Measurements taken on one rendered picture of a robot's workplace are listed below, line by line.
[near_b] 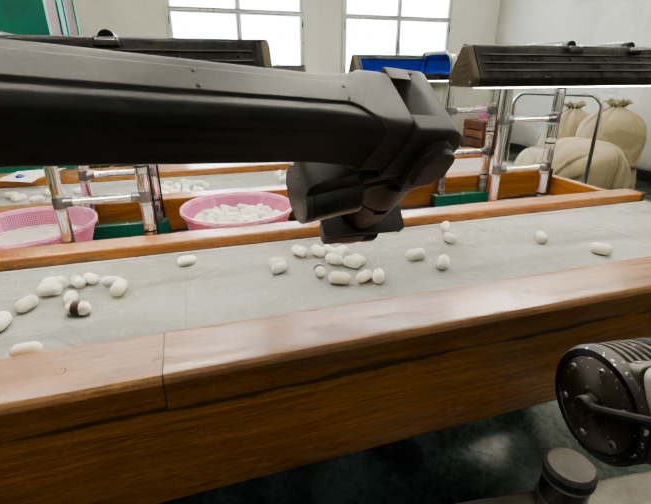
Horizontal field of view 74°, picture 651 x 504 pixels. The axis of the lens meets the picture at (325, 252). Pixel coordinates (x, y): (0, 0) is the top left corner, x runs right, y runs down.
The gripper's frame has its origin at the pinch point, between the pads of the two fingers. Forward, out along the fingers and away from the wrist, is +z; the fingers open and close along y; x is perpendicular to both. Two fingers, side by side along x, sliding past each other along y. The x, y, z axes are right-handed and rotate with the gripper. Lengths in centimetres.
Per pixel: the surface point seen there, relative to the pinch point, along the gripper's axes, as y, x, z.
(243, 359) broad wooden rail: 15.2, 14.7, -2.4
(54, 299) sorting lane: 40.7, -0.5, 20.7
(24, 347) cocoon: 40.1, 8.3, 7.1
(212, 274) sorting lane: 16.7, -1.9, 21.8
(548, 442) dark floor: -80, 51, 71
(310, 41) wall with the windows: -146, -378, 370
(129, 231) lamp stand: 34, -25, 57
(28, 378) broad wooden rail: 37.5, 12.7, 0.6
